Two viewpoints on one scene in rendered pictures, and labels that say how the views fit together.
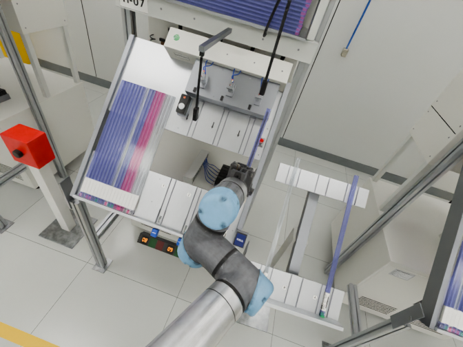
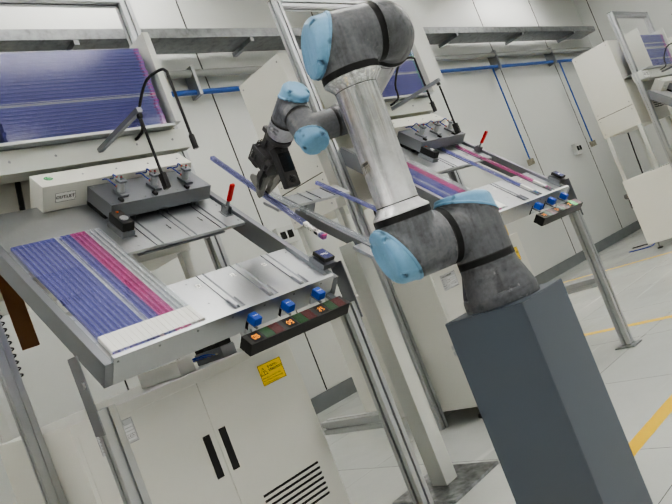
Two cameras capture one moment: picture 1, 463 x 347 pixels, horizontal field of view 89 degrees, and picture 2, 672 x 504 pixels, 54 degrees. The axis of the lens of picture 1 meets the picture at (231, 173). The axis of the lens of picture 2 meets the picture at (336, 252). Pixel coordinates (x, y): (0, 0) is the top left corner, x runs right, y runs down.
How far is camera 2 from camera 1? 1.73 m
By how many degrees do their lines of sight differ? 63
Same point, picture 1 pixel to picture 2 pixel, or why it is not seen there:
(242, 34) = (114, 148)
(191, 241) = (306, 118)
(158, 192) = (202, 293)
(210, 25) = (77, 154)
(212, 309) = not seen: hidden behind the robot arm
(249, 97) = (175, 183)
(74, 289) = not seen: outside the picture
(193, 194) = (236, 271)
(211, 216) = (298, 89)
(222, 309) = not seen: hidden behind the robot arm
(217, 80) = (131, 187)
